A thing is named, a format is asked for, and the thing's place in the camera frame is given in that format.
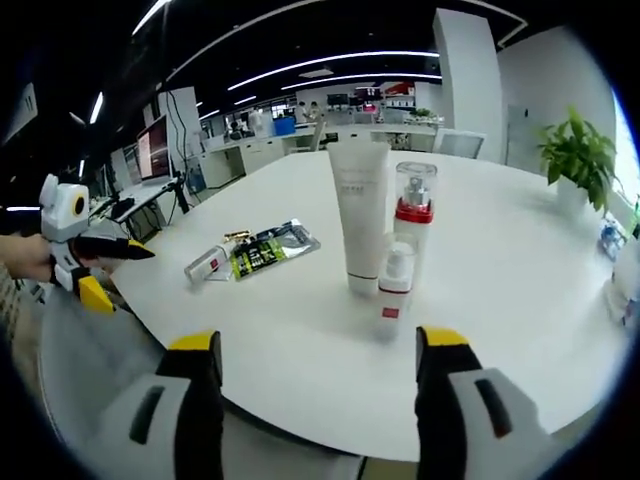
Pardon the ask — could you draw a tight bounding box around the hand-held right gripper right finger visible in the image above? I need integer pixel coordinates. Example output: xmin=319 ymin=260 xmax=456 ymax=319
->
xmin=413 ymin=324 xmax=554 ymax=480

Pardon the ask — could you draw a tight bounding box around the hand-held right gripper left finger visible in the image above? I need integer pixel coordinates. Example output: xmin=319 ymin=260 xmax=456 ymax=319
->
xmin=97 ymin=328 xmax=226 ymax=480

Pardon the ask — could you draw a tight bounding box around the small red-label skincare pump bottle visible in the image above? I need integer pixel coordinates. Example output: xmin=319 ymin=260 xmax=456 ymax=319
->
xmin=377 ymin=232 xmax=420 ymax=342
xmin=183 ymin=242 xmax=239 ymax=285

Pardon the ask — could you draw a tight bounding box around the green black skincare sachet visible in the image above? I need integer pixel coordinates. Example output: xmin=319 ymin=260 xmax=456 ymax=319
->
xmin=229 ymin=217 xmax=322 ymax=282

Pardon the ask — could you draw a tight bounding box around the red-collared skincare spray bottle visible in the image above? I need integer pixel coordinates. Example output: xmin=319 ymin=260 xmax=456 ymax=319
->
xmin=393 ymin=160 xmax=440 ymax=281

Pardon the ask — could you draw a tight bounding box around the white skincare tube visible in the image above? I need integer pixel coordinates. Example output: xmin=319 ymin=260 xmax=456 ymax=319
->
xmin=327 ymin=141 xmax=391 ymax=298

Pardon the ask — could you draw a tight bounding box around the person's left hand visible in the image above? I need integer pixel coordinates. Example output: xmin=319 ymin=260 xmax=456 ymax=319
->
xmin=0 ymin=231 xmax=56 ymax=282

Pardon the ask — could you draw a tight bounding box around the white side desk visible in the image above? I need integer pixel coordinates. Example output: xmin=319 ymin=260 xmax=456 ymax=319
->
xmin=89 ymin=174 xmax=192 ymax=237

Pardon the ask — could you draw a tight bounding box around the white stuffed toy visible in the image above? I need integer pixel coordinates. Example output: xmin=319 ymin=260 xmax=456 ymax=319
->
xmin=602 ymin=239 xmax=640 ymax=327

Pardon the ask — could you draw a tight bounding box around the blue white packet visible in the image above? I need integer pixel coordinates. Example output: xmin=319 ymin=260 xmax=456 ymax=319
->
xmin=597 ymin=217 xmax=627 ymax=260

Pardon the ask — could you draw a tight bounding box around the long ceiling light strip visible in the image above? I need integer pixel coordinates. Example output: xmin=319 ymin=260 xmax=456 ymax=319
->
xmin=167 ymin=49 xmax=442 ymax=84
xmin=227 ymin=72 xmax=444 ymax=92
xmin=131 ymin=0 xmax=174 ymax=37

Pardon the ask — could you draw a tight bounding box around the white mesh chair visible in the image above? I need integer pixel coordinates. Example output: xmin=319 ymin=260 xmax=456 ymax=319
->
xmin=432 ymin=128 xmax=487 ymax=160

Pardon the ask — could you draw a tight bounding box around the potted green plant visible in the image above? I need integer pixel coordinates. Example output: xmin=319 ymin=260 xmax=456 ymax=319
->
xmin=535 ymin=103 xmax=622 ymax=215

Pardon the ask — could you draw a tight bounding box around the grey wall panel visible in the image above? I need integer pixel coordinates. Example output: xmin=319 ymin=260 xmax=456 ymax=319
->
xmin=8 ymin=82 xmax=41 ymax=147

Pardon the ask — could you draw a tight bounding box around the black cable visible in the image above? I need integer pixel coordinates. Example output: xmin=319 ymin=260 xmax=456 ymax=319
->
xmin=167 ymin=89 xmax=202 ymax=172

